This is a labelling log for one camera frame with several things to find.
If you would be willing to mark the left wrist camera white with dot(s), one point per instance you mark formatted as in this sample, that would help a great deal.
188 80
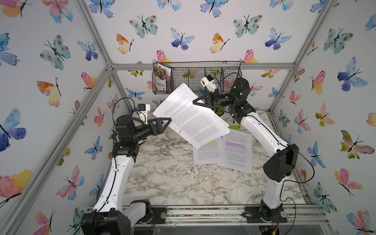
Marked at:
143 110

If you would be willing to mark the green toy trowel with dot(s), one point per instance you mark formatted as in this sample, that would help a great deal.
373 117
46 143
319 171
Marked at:
236 127

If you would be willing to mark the black wire basket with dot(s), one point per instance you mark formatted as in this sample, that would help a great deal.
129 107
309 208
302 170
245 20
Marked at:
191 73

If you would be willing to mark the purple highlighted document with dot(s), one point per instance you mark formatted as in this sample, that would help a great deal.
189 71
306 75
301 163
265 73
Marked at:
237 153

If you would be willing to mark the plain text document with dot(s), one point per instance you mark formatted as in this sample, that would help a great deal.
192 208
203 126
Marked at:
199 125

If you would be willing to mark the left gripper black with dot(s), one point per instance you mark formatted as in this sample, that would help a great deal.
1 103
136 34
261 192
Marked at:
158 130

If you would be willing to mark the seed packet in basket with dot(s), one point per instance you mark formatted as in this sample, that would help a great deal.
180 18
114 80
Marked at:
163 78

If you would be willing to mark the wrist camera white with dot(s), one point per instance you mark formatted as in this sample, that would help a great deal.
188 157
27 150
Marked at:
209 82
143 110

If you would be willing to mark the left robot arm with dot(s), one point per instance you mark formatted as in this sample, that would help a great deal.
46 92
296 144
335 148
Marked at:
108 216

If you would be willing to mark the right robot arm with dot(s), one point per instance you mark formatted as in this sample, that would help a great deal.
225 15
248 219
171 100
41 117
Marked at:
283 156

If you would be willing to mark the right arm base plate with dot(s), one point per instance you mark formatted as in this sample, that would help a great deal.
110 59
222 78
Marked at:
263 214

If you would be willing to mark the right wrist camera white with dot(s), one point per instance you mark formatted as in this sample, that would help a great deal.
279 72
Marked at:
209 82

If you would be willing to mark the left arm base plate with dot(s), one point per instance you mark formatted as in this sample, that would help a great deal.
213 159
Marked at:
155 214

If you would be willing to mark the yellow highlighted document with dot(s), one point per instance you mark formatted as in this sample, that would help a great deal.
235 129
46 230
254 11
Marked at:
211 153

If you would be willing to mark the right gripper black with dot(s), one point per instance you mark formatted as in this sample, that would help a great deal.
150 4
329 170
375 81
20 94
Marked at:
216 99

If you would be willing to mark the potted flower plant white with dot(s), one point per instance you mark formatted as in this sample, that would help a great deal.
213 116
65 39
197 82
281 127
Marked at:
219 111

